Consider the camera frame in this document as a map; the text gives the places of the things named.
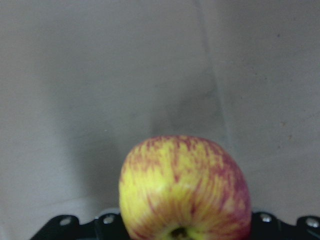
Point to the brown paper table cover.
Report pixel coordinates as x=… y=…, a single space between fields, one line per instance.
x=83 y=81

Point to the red yellow apple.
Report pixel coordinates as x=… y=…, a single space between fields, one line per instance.
x=181 y=187

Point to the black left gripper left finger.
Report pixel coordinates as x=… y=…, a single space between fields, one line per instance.
x=108 y=226

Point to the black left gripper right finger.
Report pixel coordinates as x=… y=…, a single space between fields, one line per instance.
x=265 y=226

